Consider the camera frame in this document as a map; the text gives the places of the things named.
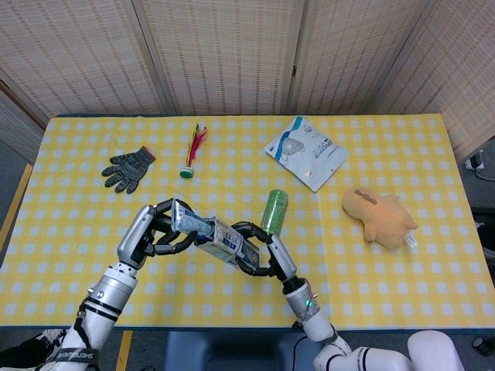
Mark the grey knitted work glove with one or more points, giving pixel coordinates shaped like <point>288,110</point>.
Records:
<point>129,170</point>

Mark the green drink can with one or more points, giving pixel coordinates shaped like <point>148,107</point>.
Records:
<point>274,210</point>

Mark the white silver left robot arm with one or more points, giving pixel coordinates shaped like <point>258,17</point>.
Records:
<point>104,301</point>

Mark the white black sneaker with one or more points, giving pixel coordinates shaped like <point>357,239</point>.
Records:
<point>35,346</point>

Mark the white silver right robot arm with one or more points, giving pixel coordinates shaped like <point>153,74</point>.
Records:
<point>317,328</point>

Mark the white face mask package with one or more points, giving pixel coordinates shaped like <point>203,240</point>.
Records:
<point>309,154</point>

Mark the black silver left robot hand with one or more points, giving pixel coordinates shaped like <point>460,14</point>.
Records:
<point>133,235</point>

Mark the colourful feather shuttlecock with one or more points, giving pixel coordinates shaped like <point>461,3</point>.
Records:
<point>194,148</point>

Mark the yellow white checkered tablecloth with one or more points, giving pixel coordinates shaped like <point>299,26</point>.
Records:
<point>232,305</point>

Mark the yellow plush toy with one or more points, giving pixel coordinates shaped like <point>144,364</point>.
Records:
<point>381,216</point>

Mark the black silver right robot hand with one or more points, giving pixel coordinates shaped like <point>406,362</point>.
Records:
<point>282,259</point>

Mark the woven folding screen panel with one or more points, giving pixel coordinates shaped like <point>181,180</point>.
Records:
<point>17,120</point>
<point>464,77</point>
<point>77,58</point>
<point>348,58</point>
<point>220,58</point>

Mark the blue white toothpaste tube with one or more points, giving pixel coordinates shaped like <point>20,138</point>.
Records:
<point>189,221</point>

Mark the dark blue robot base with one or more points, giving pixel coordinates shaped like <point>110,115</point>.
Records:
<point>243,351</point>

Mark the blue silver toothpaste box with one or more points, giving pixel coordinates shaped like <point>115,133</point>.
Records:
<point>224,241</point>

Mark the white plastic object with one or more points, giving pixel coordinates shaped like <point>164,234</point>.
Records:
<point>477,162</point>

